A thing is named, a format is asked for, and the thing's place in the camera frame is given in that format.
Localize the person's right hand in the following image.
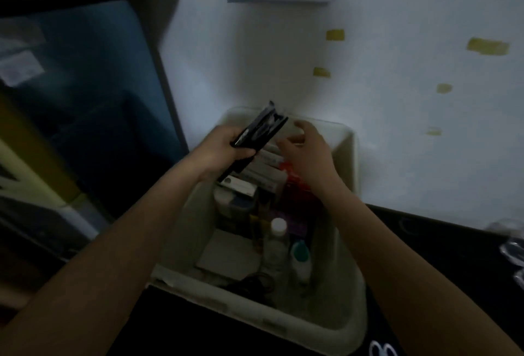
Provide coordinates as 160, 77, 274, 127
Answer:
277, 119, 340, 198

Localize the person's left hand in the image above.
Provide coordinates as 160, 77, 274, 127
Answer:
191, 125, 267, 182

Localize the black packet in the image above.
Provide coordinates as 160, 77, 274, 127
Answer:
217, 100, 290, 183

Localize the person's left forearm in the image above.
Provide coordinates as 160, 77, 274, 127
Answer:
0, 154, 203, 356

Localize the person's right forearm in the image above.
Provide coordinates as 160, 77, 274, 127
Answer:
313, 182, 524, 356

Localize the red packet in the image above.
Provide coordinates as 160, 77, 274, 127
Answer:
279, 162, 312, 194

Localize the white medicine box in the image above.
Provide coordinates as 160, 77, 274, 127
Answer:
219, 175, 258, 198

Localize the purple box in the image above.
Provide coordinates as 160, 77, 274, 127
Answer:
278, 208, 309, 242

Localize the clear bottle with white cap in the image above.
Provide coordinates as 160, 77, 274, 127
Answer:
262, 217, 290, 283

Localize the white flat box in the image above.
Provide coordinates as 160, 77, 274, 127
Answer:
195, 229, 263, 283

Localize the white bottle with teal cap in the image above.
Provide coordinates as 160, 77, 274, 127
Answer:
290, 240, 312, 287

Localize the white plastic storage bin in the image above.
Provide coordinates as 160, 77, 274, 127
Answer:
148, 107, 367, 356

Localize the blue board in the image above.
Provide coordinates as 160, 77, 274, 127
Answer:
0, 0, 185, 221

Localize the long yellow tape piece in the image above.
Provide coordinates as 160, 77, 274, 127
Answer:
467, 37, 511, 56

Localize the clear plastic wrapper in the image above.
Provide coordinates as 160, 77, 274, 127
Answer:
485, 221, 524, 291

